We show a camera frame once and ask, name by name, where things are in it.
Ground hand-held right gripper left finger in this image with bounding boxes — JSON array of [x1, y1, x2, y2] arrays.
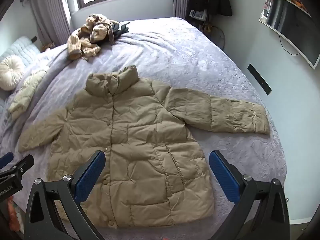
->
[[24, 150, 106, 240]]

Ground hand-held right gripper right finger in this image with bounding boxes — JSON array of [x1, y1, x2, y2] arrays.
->
[[209, 150, 290, 240]]

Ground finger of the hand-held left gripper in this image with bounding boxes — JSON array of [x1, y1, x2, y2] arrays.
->
[[0, 152, 14, 170], [0, 154, 35, 187]]

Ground khaki puffer jacket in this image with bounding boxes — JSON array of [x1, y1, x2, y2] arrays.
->
[[18, 65, 270, 228]]

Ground orange cloth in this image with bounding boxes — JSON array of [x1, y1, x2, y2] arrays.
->
[[6, 196, 20, 232]]

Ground cream quilted garment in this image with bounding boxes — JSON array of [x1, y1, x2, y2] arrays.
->
[[7, 69, 48, 120]]

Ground round white cushion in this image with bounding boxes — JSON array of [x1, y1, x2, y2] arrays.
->
[[0, 56, 25, 91]]

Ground light quilted headboard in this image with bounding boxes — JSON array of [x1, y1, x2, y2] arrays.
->
[[0, 36, 42, 63]]

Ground purple embossed bedspread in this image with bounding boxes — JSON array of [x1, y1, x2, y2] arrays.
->
[[0, 17, 288, 240]]

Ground beige striped fleece garment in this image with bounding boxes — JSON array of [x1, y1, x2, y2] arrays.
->
[[67, 13, 118, 61]]

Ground dark garment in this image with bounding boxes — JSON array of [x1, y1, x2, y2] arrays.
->
[[110, 21, 130, 40]]

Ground dried flower bundle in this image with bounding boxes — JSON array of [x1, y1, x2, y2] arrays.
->
[[201, 17, 215, 34]]

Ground grey pleated curtain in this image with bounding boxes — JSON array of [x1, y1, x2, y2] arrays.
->
[[27, 0, 72, 47]]

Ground blue white printed bag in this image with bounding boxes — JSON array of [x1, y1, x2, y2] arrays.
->
[[190, 9, 208, 20]]

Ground black hanging coat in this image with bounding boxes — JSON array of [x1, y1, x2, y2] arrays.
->
[[187, 0, 233, 20]]

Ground black wall panel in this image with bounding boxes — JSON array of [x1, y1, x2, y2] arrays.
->
[[247, 64, 272, 96]]

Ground black television cable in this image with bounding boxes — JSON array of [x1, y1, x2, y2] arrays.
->
[[279, 34, 300, 55]]

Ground wall mounted television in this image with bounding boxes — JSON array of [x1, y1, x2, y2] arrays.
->
[[259, 0, 320, 70]]

